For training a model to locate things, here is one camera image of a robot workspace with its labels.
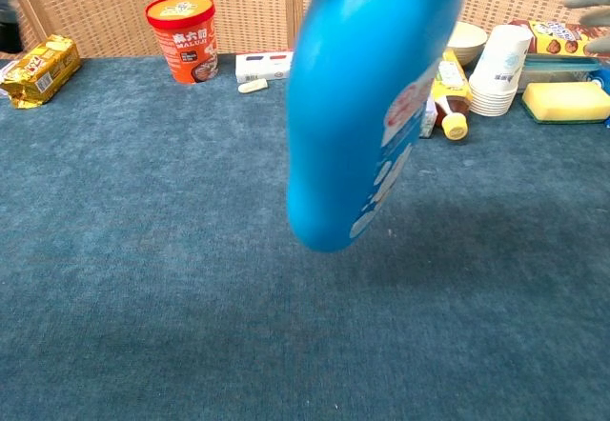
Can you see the blue detergent pump bottle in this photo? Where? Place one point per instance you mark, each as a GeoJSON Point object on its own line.
{"type": "Point", "coordinates": [348, 106]}

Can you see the brown cookie box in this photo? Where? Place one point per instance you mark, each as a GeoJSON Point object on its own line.
{"type": "Point", "coordinates": [557, 40]}

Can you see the clear container teal lid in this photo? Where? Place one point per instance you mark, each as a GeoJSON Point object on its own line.
{"type": "Point", "coordinates": [553, 69]}

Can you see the blue white packet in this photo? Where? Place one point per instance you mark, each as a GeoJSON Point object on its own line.
{"type": "Point", "coordinates": [604, 80]}

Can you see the beige bowl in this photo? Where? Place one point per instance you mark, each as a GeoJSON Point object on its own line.
{"type": "Point", "coordinates": [469, 40]}

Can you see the yellow sponge green base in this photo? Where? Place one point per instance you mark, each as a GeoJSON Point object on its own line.
{"type": "Point", "coordinates": [564, 99]}

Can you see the white paper cup stack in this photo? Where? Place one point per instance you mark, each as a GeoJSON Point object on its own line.
{"type": "Point", "coordinates": [500, 68]}

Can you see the yellow-label tea bottle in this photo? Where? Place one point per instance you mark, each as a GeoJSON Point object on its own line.
{"type": "Point", "coordinates": [455, 92]}

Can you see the tissue multipack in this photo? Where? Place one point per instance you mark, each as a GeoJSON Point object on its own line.
{"type": "Point", "coordinates": [428, 121]}

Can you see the woven wooden folding screen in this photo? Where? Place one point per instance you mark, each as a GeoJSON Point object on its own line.
{"type": "Point", "coordinates": [248, 6]}

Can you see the white flat box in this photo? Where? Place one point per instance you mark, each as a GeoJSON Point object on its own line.
{"type": "Point", "coordinates": [262, 66]}

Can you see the small white eraser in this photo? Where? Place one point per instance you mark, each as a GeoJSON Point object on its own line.
{"type": "Point", "coordinates": [252, 86]}

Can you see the red instant noodle cup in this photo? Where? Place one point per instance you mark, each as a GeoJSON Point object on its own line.
{"type": "Point", "coordinates": [183, 45]}

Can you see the gold biscuit packet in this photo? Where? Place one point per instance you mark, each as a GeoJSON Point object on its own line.
{"type": "Point", "coordinates": [40, 71]}

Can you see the teal carpet table cover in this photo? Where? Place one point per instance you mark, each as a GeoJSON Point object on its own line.
{"type": "Point", "coordinates": [143, 249]}

